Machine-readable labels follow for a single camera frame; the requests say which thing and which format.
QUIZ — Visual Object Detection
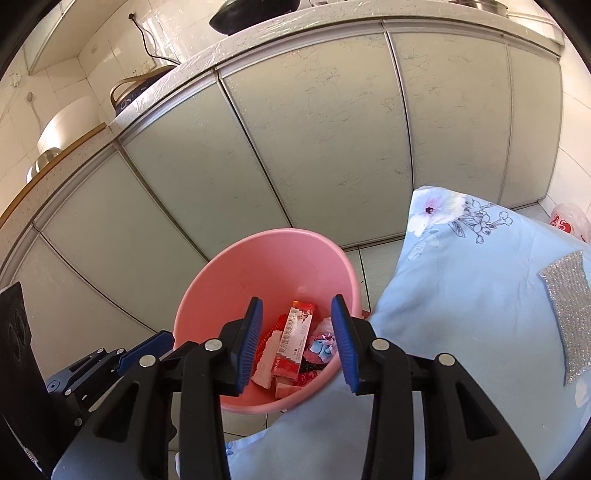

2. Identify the black induction cooker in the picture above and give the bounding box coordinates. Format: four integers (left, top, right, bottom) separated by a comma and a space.
110, 65, 178, 118

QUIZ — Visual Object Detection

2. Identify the pink plastic bucket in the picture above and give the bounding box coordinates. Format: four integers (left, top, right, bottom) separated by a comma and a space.
173, 228, 363, 414

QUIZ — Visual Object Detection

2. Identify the silver scouring cloth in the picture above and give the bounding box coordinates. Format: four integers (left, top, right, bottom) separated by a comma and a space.
539, 249, 587, 386

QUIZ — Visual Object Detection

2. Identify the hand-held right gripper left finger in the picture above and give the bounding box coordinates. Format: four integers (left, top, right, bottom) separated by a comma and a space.
51, 296, 265, 480

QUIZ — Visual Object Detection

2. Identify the kitchen base cabinet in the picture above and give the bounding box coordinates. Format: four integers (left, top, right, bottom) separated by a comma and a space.
0, 9, 566, 384

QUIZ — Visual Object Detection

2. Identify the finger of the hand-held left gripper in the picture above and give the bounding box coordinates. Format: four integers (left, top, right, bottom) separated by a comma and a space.
45, 369, 125, 428
69, 330, 175, 384

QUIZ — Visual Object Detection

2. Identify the red patterned wrapper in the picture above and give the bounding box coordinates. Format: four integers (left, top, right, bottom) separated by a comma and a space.
298, 362, 325, 387

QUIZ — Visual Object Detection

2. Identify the black power cable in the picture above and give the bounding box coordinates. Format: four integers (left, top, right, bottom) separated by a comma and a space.
129, 14, 178, 70

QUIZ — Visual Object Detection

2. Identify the blue pink patterned wrapper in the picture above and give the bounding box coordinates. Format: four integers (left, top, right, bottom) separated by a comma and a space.
307, 318, 340, 370

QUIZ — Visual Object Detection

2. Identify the steel bowl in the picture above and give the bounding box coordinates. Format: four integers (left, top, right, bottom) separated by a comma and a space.
26, 147, 63, 183

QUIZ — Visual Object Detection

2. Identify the red and white carton box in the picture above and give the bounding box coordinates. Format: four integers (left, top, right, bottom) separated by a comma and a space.
273, 300, 318, 398

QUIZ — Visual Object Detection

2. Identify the wall cabinet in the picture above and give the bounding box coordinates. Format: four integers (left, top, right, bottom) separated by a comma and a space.
25, 0, 79, 75

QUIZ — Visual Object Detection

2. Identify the large black wok wooden handle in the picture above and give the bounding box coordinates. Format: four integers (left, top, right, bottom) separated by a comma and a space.
209, 0, 303, 35

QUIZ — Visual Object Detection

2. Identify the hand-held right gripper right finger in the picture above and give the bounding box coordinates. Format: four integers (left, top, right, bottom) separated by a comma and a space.
330, 294, 541, 480

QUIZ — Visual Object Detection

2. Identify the white round appliance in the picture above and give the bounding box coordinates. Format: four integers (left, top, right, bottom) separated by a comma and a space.
37, 95, 106, 153

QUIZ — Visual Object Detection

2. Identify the light blue floral cloth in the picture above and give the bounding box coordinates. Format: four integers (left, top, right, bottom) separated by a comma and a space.
226, 185, 591, 480

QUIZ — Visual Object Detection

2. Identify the red and white plastic bag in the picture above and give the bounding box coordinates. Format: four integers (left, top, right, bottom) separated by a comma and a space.
549, 202, 591, 243

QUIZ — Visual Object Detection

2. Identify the white foam sleeve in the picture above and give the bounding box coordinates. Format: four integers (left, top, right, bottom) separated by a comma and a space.
252, 332, 284, 393

